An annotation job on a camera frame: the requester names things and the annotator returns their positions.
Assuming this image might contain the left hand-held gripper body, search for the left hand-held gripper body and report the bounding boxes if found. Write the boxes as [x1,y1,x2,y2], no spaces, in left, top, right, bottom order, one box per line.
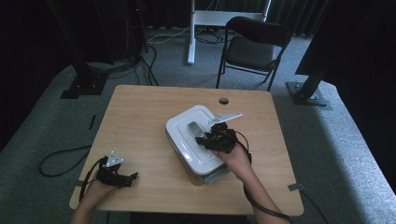
[95,150,134,189]

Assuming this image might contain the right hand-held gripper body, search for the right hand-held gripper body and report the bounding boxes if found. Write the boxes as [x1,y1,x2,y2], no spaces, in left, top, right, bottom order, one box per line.
[206,111,244,155]

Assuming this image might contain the white lid with grey handle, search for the white lid with grey handle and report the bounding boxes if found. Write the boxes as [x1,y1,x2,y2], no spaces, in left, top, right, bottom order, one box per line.
[164,105,233,176]

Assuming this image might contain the clear brown storage box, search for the clear brown storage box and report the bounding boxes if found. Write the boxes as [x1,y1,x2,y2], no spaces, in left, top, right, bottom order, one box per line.
[165,130,232,187]

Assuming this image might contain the person's left hand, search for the person's left hand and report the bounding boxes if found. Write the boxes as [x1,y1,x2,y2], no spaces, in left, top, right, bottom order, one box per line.
[81,179,117,204]

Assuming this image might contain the person's right hand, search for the person's right hand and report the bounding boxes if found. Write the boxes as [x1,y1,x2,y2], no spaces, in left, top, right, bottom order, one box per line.
[214,142,252,182]

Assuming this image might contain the person's dark clothing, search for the person's dark clothing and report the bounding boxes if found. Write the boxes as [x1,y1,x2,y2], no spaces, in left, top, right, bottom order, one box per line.
[130,212,254,224]

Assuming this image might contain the black folding chair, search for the black folding chair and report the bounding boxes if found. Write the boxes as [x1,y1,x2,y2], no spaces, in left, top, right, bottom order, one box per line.
[216,16,293,92]

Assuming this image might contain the black metal stand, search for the black metal stand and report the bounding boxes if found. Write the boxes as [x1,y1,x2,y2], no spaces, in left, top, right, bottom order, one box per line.
[46,0,110,100]
[286,66,332,110]

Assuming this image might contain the dark curtain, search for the dark curtain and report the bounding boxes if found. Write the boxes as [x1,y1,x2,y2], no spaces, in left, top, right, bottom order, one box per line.
[143,0,331,37]

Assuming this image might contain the dark equipment rack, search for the dark equipment rack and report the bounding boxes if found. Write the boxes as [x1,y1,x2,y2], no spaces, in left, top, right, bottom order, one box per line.
[92,0,149,63]

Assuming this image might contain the left hand-held gripper cable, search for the left hand-held gripper cable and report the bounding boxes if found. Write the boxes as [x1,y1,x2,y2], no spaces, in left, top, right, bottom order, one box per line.
[78,157,107,203]

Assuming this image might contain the hand-held gripper cable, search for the hand-held gripper cable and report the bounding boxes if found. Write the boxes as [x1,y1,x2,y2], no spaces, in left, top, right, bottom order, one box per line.
[78,157,107,203]
[233,130,330,224]

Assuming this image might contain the black floor cable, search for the black floor cable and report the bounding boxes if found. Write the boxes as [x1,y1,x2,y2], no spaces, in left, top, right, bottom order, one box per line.
[38,144,93,178]

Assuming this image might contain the right hand-held gripper cable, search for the right hand-held gripper cable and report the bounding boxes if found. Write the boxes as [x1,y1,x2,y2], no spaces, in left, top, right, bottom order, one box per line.
[233,130,330,224]

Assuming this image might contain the bundle of black cables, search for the bundle of black cables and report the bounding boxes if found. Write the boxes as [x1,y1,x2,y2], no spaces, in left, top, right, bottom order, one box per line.
[87,45,161,88]

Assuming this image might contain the black cables under desk frame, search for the black cables under desk frame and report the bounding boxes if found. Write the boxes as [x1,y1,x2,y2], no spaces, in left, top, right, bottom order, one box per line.
[194,26,226,45]

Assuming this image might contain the white cable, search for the white cable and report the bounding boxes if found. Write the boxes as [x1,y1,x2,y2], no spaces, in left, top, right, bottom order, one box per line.
[147,25,191,44]

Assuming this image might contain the white desk frame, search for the white desk frame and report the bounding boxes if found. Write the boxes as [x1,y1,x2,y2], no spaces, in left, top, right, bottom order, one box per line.
[187,0,272,66]

